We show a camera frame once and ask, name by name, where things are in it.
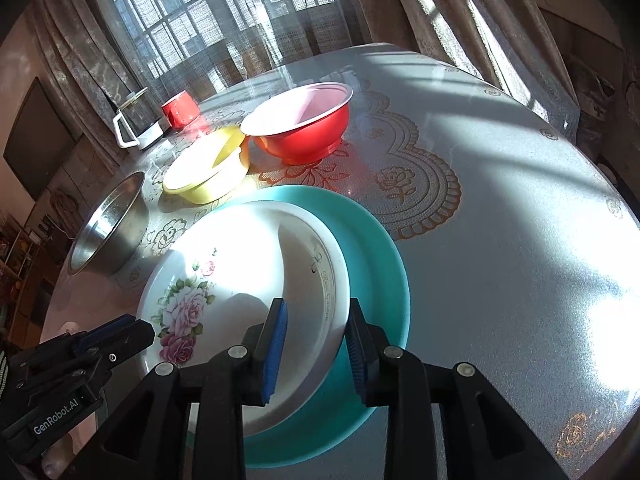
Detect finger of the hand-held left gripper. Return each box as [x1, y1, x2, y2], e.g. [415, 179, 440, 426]
[70, 323, 155, 387]
[59, 314, 138, 352]

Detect wooden shelf unit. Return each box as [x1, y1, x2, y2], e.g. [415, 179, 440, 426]
[0, 207, 66, 346]

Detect red mug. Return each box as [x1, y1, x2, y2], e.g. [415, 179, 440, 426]
[160, 91, 201, 131]

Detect yellow bowl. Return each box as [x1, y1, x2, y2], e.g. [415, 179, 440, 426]
[162, 126, 251, 205]

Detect red bowl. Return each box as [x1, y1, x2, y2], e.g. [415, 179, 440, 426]
[240, 82, 354, 165]

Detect sheer net curtain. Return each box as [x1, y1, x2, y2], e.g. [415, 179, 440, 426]
[82, 0, 421, 111]

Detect stainless steel bowl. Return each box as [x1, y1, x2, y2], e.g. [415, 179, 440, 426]
[67, 171, 150, 277]

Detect beige patterned drape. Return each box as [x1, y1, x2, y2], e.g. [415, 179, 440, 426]
[345, 0, 583, 136]
[27, 0, 168, 171]

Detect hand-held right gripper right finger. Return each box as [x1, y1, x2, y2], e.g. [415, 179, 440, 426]
[347, 297, 556, 480]

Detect teal plate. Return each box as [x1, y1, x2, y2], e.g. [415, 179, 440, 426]
[212, 184, 412, 469]

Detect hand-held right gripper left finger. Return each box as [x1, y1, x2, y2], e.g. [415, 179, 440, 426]
[95, 297, 291, 480]

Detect barred window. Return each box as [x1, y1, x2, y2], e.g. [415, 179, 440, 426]
[100, 0, 391, 78]

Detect wall-mounted television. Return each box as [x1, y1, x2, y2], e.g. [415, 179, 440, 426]
[2, 76, 84, 202]

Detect lace-print tablecloth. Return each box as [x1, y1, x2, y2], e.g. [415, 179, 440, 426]
[37, 44, 640, 480]

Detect white floral plate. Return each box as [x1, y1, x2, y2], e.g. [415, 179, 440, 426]
[136, 201, 351, 436]

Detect glass kettle with white handle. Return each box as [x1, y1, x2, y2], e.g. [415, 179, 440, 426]
[112, 87, 165, 151]

